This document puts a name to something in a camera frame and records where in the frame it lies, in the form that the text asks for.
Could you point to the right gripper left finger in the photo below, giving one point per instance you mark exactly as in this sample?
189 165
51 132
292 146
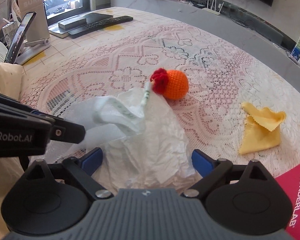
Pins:
51 198

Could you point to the black remote control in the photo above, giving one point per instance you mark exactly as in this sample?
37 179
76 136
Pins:
80 31

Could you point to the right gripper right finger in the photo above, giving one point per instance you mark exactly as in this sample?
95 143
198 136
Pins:
245 199

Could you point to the orange crochet ball toy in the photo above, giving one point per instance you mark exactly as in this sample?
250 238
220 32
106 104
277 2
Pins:
171 84

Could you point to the white wifi router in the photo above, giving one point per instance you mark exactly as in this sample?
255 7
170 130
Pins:
214 6

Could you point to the black notebook stack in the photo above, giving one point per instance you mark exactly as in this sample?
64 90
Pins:
61 29

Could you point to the white tissue paper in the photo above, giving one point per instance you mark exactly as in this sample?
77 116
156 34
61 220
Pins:
158 157

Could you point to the pink Wonderlab box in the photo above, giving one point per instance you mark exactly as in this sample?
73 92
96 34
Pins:
290 182

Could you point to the beige water bottle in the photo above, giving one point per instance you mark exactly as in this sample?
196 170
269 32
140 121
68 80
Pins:
38 29

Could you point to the phone on stand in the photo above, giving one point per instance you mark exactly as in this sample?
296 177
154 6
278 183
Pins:
19 51

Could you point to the lace tablecloth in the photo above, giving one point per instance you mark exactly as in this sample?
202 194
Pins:
221 77

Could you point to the yellow cloth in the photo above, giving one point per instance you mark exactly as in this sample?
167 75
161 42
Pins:
261 129

